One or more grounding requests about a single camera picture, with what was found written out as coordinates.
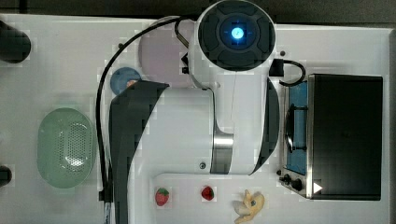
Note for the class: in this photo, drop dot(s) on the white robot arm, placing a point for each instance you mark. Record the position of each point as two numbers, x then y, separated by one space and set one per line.
215 127

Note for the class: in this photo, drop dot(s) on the green oval strainer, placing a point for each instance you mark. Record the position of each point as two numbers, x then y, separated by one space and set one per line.
66 148

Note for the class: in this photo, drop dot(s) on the round lilac plate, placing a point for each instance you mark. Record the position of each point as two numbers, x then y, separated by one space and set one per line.
163 52

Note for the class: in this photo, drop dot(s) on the orange slice toy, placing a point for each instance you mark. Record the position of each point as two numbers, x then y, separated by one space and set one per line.
131 83

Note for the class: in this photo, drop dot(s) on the plush strawberry right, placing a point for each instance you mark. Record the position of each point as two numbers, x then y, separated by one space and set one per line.
207 193

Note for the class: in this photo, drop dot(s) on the plush strawberry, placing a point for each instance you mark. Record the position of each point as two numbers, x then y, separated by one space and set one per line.
207 193
162 196

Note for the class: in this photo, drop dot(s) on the blue bowl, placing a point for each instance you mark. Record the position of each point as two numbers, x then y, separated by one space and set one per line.
119 79

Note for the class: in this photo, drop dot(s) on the plush strawberry left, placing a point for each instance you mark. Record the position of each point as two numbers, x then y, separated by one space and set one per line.
162 196

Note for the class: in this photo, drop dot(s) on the plush banana toy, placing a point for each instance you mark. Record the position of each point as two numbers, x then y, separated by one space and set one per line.
249 207

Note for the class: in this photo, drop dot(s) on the black toaster oven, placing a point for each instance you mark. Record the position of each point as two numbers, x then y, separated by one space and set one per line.
332 138

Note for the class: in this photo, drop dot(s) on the black cylinder cup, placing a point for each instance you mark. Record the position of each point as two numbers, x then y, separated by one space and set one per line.
15 45

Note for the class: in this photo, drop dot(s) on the black object at edge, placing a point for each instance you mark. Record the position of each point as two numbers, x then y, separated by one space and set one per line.
5 175

